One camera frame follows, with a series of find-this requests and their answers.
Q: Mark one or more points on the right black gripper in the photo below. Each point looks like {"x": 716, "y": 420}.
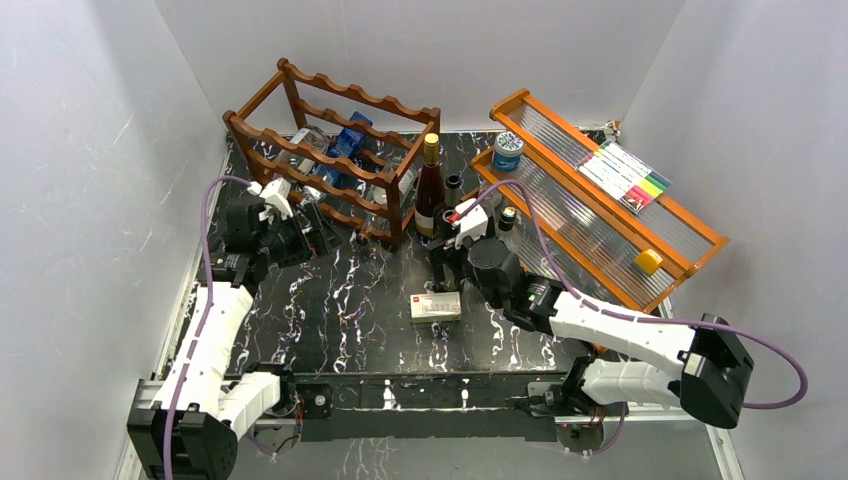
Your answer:
{"x": 440, "y": 254}

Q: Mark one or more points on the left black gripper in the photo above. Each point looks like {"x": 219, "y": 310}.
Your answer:
{"x": 329, "y": 239}

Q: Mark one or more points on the green wine bottle brown label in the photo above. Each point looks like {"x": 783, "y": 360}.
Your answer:
{"x": 453, "y": 186}

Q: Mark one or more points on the clear bottle gold label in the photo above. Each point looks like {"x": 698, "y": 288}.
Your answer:
{"x": 505, "y": 228}

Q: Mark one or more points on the dark red wine bottle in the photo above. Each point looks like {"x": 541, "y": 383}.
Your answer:
{"x": 430, "y": 192}

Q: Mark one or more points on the clear glass bottle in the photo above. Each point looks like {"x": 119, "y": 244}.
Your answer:
{"x": 490, "y": 202}

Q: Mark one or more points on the blue patterned bottle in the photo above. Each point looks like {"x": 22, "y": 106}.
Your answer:
{"x": 346, "y": 144}

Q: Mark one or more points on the dark bottle cream label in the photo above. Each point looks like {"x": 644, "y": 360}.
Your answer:
{"x": 443, "y": 231}

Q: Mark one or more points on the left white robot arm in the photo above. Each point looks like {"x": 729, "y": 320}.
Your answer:
{"x": 192, "y": 426}

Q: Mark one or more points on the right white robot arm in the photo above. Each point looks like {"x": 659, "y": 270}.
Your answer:
{"x": 703, "y": 369}

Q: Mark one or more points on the brown wooden wine rack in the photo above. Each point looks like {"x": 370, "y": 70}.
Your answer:
{"x": 353, "y": 172}

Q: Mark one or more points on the white rectangular box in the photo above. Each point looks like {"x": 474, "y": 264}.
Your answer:
{"x": 435, "y": 307}

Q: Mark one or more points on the blue lidded jar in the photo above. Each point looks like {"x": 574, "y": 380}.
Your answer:
{"x": 508, "y": 150}

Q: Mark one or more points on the orange tiered display shelf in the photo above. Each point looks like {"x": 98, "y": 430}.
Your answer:
{"x": 599, "y": 236}

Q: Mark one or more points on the pack of coloured markers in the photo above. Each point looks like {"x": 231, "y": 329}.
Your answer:
{"x": 623, "y": 177}

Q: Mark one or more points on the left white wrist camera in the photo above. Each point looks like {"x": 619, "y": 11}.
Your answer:
{"x": 274, "y": 193}

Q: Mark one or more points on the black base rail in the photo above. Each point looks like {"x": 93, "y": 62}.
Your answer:
{"x": 534, "y": 406}

